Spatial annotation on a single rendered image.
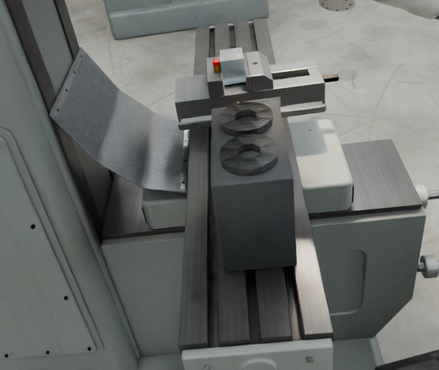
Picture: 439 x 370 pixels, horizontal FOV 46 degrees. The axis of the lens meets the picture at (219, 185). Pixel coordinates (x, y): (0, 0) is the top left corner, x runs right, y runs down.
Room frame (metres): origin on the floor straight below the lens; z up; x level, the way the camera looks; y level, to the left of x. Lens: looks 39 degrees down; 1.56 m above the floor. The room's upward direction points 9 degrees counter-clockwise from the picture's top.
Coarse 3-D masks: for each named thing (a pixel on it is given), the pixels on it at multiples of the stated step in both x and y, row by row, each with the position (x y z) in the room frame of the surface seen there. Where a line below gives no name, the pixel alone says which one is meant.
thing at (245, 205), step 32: (224, 128) 0.72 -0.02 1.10; (256, 128) 0.69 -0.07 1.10; (224, 160) 0.62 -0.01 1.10; (256, 160) 0.61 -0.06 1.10; (288, 160) 0.62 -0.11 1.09; (224, 192) 0.58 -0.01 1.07; (256, 192) 0.58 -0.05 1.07; (288, 192) 0.57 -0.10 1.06; (224, 224) 0.58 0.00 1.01; (256, 224) 0.58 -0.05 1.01; (288, 224) 0.57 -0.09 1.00; (224, 256) 0.58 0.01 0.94; (256, 256) 0.58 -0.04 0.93; (288, 256) 0.57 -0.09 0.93
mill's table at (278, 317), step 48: (192, 144) 0.98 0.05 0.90; (288, 144) 0.92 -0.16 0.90; (192, 192) 0.81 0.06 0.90; (192, 240) 0.67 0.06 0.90; (192, 288) 0.56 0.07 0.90; (240, 288) 0.55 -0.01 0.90; (288, 288) 0.55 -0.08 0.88; (192, 336) 0.47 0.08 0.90; (240, 336) 0.46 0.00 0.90; (288, 336) 0.44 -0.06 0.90
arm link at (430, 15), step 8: (392, 0) 0.92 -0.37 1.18; (400, 0) 0.92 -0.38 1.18; (408, 0) 0.92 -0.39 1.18; (416, 0) 0.92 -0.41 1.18; (424, 0) 0.91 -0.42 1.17; (432, 0) 0.91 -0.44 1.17; (400, 8) 0.94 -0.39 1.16; (408, 8) 0.93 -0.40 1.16; (416, 8) 0.92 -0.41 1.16; (424, 8) 0.91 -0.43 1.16; (432, 8) 0.91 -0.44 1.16; (424, 16) 0.93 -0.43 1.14; (432, 16) 0.92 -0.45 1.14
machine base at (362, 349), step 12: (336, 348) 0.85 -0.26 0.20; (348, 348) 0.85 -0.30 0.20; (360, 348) 0.84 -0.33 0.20; (372, 348) 0.84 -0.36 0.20; (144, 360) 0.91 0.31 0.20; (156, 360) 0.91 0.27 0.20; (168, 360) 0.90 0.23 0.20; (180, 360) 0.89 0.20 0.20; (336, 360) 0.81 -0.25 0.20; (348, 360) 0.81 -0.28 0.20; (360, 360) 0.80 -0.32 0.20; (372, 360) 0.80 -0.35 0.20
